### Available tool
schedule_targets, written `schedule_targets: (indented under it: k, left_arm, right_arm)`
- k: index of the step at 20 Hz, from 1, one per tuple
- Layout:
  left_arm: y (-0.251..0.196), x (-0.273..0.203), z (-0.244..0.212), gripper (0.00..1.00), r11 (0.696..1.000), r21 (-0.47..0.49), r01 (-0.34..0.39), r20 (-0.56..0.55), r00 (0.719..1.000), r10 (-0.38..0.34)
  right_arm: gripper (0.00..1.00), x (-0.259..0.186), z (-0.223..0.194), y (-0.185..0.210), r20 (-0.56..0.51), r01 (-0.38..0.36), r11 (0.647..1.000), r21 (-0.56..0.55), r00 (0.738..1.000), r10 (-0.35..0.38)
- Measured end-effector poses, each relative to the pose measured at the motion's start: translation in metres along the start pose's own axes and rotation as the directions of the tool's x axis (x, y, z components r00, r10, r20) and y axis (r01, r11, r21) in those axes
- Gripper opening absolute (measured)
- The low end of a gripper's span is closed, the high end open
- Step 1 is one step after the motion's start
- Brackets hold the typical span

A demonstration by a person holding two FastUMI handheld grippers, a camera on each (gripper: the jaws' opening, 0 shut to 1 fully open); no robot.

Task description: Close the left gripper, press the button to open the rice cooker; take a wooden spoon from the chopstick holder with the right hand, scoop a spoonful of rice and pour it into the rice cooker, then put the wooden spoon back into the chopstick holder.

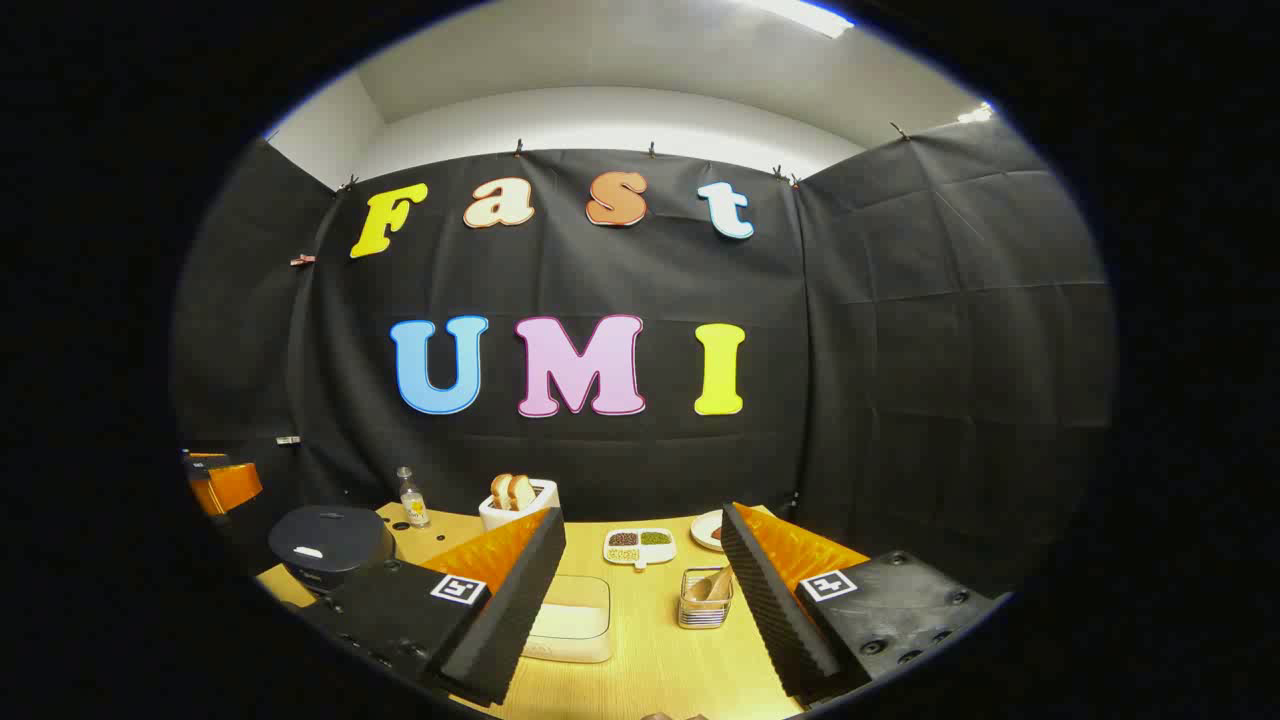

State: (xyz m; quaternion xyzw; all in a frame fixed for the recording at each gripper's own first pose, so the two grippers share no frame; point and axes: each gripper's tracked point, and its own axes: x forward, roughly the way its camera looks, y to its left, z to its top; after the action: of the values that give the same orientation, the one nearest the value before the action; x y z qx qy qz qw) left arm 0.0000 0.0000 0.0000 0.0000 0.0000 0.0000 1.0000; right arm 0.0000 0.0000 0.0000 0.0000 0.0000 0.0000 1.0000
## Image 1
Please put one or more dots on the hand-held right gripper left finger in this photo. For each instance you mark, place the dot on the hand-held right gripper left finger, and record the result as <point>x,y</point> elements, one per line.
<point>510,610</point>

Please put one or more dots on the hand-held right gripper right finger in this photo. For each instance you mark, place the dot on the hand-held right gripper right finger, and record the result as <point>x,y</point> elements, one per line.
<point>770,610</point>

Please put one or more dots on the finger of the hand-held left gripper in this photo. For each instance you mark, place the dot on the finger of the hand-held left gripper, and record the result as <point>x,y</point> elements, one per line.
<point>235,488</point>

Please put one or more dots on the white rice heap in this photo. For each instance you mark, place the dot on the white rice heap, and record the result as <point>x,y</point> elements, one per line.
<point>568,622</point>

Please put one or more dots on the wooden spoon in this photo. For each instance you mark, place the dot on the wooden spoon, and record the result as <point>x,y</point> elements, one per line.
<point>705,585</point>

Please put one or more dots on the dark blue rice cooker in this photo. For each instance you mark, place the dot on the dark blue rice cooker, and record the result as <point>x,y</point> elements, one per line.
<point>330,540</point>

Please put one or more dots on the clear plastic container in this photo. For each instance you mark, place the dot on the clear plastic container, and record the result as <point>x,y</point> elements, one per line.
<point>570,650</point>

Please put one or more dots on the white toaster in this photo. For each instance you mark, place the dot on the white toaster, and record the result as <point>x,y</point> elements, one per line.
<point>500,520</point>

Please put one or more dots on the white round plate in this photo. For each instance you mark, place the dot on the white round plate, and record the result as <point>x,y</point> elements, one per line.
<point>703,530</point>

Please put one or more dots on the toast bread slice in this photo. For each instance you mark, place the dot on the toast bread slice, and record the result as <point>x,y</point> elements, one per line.
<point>500,492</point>
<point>522,490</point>

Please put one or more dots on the yellow beans heap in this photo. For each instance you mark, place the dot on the yellow beans heap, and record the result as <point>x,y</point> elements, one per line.
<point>622,554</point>

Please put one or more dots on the green beans heap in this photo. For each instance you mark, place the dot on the green beans heap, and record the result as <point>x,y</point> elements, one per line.
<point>656,538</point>

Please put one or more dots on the small glass bottle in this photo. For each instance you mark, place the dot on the small glass bottle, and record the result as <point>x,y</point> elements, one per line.
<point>412,508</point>

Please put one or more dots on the white divided dish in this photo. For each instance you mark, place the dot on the white divided dish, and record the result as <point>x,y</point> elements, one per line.
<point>640,548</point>

